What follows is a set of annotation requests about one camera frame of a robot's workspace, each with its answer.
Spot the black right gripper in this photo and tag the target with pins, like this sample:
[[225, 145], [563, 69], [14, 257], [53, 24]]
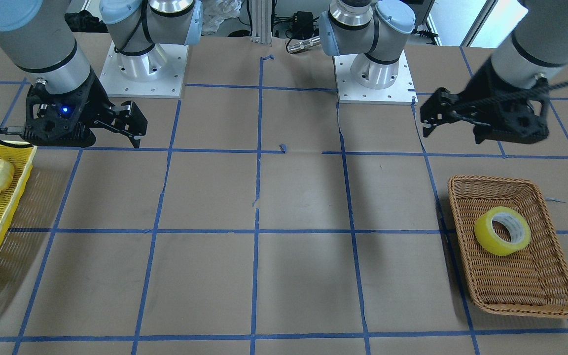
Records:
[[97, 104]]

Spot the brown wicker basket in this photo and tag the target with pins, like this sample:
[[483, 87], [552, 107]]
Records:
[[513, 261]]

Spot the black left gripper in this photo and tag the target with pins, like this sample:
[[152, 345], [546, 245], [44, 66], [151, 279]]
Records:
[[479, 93]]

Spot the black glove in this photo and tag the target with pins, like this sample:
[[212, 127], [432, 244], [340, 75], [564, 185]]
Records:
[[85, 22]]

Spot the aluminium frame post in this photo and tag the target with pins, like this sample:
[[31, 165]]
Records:
[[261, 21]]

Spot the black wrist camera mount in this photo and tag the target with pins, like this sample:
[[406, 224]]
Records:
[[520, 120]]

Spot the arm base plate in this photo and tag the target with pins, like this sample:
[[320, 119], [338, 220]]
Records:
[[361, 81], [157, 74]]

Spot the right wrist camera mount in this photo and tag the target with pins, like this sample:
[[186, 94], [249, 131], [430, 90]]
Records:
[[57, 119]]

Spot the yellow tape roll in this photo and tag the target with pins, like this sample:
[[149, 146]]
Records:
[[502, 231]]

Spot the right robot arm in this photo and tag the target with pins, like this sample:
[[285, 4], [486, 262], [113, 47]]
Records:
[[36, 38]]

